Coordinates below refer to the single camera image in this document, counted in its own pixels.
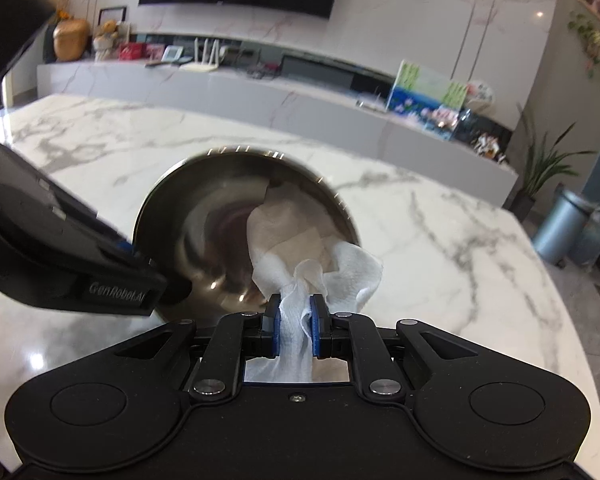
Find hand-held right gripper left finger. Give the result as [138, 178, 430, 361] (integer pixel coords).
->
[114, 296, 281, 403]

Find potted green plant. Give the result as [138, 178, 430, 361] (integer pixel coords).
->
[509, 104, 599, 222]

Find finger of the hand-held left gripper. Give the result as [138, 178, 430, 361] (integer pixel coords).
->
[157, 276, 193, 307]

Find plush bear figure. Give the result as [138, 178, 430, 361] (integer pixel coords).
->
[92, 20, 120, 62]

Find white marble media cabinet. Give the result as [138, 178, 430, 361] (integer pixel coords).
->
[36, 54, 520, 207]

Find grey trash can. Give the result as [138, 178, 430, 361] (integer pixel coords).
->
[531, 190, 599, 266]

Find white router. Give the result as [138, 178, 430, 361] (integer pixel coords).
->
[181, 37, 222, 74]

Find golden round vase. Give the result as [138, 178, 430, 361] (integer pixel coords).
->
[53, 18, 91, 62]

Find black blurred object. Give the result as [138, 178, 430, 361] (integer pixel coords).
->
[0, 0, 57, 106]

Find small toy figurines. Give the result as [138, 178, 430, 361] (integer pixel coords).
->
[472, 132, 509, 164]

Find tangled black cables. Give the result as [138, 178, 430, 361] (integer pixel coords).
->
[244, 61, 282, 81]

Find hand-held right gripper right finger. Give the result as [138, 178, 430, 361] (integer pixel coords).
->
[307, 294, 481, 403]

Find dark plastic bag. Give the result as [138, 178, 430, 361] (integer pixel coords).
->
[454, 109, 512, 147]

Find blue stainless steel bowl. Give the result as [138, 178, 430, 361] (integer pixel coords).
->
[132, 144, 361, 323]

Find white cleaning cloth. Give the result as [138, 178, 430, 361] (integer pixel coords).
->
[245, 180, 385, 386]

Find round paper fan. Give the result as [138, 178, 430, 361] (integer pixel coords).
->
[462, 80, 497, 117]

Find hanging vine plant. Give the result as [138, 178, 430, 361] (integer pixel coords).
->
[567, 10, 600, 82]

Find long black media box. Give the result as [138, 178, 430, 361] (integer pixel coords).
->
[280, 53, 355, 84]

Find lotus pond painting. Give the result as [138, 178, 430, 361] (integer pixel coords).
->
[386, 59, 469, 139]

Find black picture frame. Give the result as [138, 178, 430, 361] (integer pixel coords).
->
[98, 6, 128, 37]

